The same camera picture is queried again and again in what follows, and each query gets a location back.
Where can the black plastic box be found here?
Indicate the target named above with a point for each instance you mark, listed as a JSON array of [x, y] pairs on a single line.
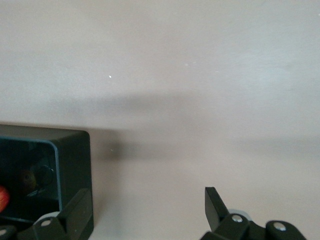
[[75, 162]]

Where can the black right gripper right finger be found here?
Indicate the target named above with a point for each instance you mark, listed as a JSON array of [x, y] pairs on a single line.
[[225, 227]]

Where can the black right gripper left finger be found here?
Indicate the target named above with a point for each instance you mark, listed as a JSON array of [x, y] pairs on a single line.
[[67, 220]]

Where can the red yellow apple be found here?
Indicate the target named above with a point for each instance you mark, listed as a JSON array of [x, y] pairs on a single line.
[[3, 198]]

